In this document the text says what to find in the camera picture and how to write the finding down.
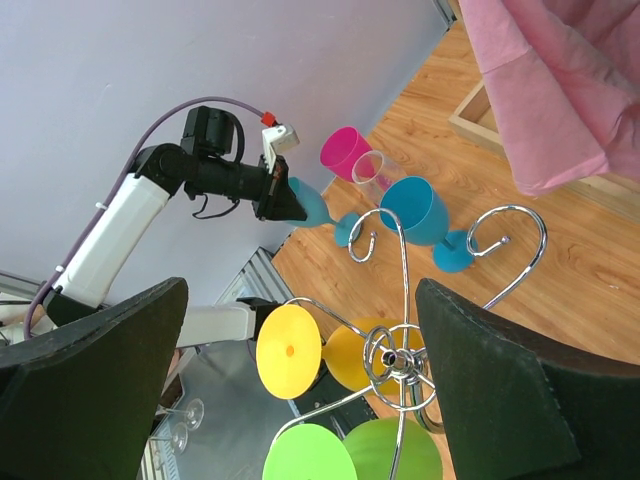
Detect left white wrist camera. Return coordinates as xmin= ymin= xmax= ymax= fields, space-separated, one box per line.
xmin=261 ymin=111 xmax=300 ymax=173

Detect blue wine glass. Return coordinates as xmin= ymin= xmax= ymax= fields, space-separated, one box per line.
xmin=380 ymin=176 xmax=474 ymax=273
xmin=287 ymin=177 xmax=359 ymax=248

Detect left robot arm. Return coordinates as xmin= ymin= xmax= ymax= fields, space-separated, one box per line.
xmin=23 ymin=96 xmax=307 ymax=339

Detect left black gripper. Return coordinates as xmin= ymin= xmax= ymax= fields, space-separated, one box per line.
xmin=254 ymin=154 xmax=307 ymax=221

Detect chrome wine glass rack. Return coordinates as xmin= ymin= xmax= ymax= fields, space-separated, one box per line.
xmin=272 ymin=204 xmax=548 ymax=479

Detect magenta plastic wine glass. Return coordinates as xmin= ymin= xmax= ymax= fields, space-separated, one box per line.
xmin=320 ymin=126 xmax=374 ymax=183

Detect green plastic wine glass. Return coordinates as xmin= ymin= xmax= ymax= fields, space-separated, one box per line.
xmin=262 ymin=418 xmax=443 ymax=479

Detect yellow plastic wine glass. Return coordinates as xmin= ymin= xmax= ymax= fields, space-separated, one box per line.
xmin=254 ymin=304 xmax=426 ymax=401

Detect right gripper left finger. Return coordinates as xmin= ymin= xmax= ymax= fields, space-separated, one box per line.
xmin=1 ymin=277 xmax=188 ymax=479

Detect pink t-shirt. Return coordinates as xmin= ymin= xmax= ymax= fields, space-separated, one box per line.
xmin=460 ymin=1 xmax=639 ymax=171

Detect aluminium frame rail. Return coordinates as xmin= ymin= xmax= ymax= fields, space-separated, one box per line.
xmin=216 ymin=247 xmax=293 ymax=305

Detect clear wine glass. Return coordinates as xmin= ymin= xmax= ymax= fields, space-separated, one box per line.
xmin=351 ymin=150 xmax=407 ymax=206

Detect spare clear wine glasses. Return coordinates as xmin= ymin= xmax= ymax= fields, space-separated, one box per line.
xmin=148 ymin=398 xmax=205 ymax=454

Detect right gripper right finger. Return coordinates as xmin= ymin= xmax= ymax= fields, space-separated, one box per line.
xmin=415 ymin=278 xmax=639 ymax=479

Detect wooden clothes rack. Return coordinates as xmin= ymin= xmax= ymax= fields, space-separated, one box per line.
xmin=449 ymin=82 xmax=639 ymax=223

